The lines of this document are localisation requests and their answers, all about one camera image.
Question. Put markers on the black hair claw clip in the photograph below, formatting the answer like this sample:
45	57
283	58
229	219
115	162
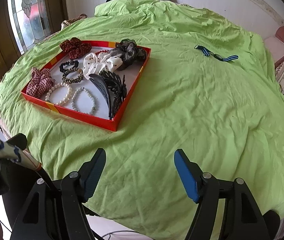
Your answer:
117	86

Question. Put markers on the red plaid scrunchie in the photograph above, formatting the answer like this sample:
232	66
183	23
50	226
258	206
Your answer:
40	83

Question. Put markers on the blue striped strap watch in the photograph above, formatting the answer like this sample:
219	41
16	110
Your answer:
206	52

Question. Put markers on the brown knitted blanket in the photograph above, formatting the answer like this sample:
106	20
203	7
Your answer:
69	22

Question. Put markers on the red cardboard tray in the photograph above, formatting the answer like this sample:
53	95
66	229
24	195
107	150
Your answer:
100	118

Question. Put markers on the red polka dot scrunchie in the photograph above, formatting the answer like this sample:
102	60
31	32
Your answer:
75	48

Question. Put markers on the white polka dot scrunchie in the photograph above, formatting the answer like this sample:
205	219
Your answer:
95	63

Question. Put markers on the green bed sheet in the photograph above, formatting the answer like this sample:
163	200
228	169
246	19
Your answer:
226	116

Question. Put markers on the black sheer scrunchie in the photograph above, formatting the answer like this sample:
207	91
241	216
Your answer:
129	52

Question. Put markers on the white patterned sleeve forearm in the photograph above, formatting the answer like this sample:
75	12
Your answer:
16	155

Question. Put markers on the black hair comb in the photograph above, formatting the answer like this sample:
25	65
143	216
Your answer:
100	84

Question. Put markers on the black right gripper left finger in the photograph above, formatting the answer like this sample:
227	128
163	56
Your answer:
90	173

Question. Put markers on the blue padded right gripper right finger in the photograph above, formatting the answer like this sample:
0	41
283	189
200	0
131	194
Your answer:
190	175

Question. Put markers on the stained glass window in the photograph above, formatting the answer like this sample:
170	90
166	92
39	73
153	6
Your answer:
29	22

